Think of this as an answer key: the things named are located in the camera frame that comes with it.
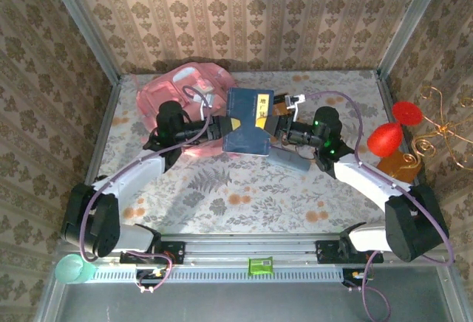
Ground navy blue book yellow label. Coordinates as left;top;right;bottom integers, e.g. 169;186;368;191
222;87;276;157

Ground pink school backpack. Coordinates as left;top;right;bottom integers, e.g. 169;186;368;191
135;61;241;160

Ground grey pencil case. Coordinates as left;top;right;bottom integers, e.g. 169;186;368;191
266;148;310;172

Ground red hourglass vase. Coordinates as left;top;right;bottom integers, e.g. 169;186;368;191
367;100;423;160

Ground orange wooden block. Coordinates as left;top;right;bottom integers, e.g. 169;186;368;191
376;150;423;182

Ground floral tablecloth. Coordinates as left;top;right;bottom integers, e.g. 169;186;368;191
83;69;432;235

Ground wide aluminium base beam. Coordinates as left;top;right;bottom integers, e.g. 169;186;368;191
55;232;455;266

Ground green tissue packet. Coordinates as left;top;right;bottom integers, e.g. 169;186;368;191
247;256;274;275

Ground black connector board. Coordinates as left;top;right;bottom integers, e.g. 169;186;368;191
341;268;374;290
135;268;174;290

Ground grey metal panel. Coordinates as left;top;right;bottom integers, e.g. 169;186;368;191
35;265;469;322

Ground teal plastic cup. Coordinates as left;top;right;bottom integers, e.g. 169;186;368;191
54;254;97;285

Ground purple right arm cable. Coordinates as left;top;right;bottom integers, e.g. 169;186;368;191
304;90;455;320

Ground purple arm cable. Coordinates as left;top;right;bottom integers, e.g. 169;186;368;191
79;84;214;294
304;90;455;320

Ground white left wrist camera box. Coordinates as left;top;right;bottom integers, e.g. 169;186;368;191
199;92;218;112

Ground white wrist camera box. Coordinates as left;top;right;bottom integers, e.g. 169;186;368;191
199;92;218;112
289;94;308;113

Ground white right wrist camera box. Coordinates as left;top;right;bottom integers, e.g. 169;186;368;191
289;94;308;113

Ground gold wire ornament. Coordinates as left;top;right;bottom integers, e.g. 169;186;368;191
404;84;473;171

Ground aluminium frame post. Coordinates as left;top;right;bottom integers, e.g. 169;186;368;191
376;0;450;79
42;0;121;83

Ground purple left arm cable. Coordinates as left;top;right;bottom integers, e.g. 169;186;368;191
79;84;214;294

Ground grey slotted cable duct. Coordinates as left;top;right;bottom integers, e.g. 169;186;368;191
88;265;347;284

